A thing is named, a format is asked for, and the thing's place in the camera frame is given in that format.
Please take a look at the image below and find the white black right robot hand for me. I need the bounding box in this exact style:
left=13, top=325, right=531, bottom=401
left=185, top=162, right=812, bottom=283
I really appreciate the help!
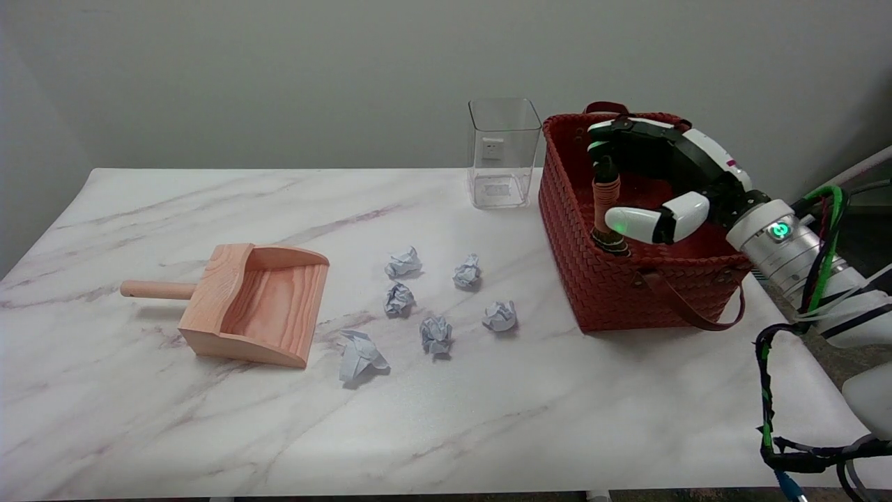
left=587, top=116, right=773, bottom=245

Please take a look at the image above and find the brown straw hand broom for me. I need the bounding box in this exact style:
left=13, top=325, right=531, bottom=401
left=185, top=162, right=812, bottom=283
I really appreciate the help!
left=590, top=155, right=632, bottom=257

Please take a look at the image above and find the red woven basket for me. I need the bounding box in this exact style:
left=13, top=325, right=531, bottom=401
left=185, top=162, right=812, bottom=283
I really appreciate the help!
left=538, top=102, right=783, bottom=334

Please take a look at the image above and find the white stand leg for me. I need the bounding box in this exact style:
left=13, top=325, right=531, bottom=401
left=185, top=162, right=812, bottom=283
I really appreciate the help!
left=801, top=145, right=892, bottom=203

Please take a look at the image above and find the clear square plastic container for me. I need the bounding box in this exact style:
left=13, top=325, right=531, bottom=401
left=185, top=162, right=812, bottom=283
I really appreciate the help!
left=468, top=98, right=543, bottom=210

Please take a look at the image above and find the large crumpled white paper ball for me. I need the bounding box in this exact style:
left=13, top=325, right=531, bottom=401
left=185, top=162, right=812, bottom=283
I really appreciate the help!
left=337, top=330, right=390, bottom=384

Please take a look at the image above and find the wooden dustpan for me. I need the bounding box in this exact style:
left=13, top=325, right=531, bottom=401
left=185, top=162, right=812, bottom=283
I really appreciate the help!
left=120, top=243, right=330, bottom=369

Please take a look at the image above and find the black green cable bundle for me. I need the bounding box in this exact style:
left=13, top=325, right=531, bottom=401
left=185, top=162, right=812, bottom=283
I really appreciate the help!
left=755, top=183, right=892, bottom=502

